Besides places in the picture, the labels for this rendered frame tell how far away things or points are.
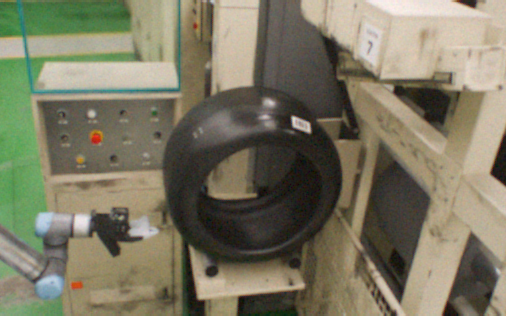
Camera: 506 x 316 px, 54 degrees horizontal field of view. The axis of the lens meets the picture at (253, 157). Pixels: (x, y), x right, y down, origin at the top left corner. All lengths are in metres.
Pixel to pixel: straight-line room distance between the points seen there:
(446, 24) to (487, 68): 0.13
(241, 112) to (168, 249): 1.10
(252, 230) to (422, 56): 0.93
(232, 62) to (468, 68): 0.83
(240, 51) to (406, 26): 0.70
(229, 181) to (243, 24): 0.59
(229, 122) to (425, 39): 0.56
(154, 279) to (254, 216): 0.78
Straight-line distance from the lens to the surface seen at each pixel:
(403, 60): 1.17
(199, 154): 1.40
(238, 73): 1.72
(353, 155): 1.91
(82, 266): 2.41
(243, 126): 1.39
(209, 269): 1.64
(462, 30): 1.22
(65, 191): 2.18
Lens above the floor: 2.00
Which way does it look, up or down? 28 degrees down
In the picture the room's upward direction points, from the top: 4 degrees clockwise
